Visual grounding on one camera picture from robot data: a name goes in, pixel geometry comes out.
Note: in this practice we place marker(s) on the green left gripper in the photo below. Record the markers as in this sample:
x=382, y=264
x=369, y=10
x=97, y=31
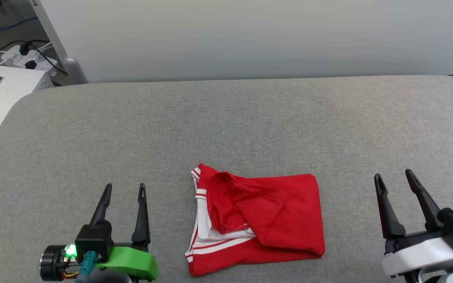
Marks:
x=132, y=261

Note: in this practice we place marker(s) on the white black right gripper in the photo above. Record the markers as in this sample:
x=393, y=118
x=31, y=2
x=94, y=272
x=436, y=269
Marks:
x=419, y=255

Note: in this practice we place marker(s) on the red white basketball jersey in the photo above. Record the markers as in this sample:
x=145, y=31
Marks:
x=266, y=220

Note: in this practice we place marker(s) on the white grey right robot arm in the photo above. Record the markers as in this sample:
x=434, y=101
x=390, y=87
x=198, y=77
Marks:
x=446, y=277

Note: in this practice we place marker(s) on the black cylindrical left gripper motor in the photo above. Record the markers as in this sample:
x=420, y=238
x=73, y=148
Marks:
x=53, y=261

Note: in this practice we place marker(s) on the white power strip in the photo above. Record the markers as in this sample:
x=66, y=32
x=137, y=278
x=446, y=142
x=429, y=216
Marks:
x=14, y=57

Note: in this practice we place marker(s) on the white partition panel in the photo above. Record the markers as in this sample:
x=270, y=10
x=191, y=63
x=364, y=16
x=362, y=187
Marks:
x=250, y=35

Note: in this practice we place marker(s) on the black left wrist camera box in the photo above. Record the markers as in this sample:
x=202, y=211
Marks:
x=92, y=239

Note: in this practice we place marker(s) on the grey partition frame post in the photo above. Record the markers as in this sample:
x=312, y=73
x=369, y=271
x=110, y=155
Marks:
x=53, y=35

